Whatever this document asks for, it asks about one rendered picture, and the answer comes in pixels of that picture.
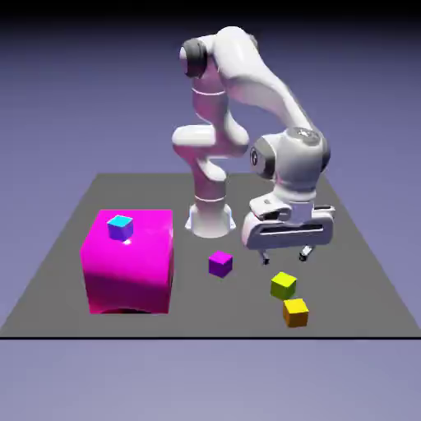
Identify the small yellow-green cube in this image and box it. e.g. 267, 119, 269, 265
270, 271, 298, 301

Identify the small purple cube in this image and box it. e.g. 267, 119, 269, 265
207, 250, 234, 279

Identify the small cyan cube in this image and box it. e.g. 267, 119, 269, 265
106, 215, 135, 242

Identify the small orange cube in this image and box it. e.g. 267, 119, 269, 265
282, 298, 310, 329

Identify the large magenta box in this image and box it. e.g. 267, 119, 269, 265
79, 208, 174, 316

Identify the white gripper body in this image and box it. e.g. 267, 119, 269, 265
241, 205, 336, 251

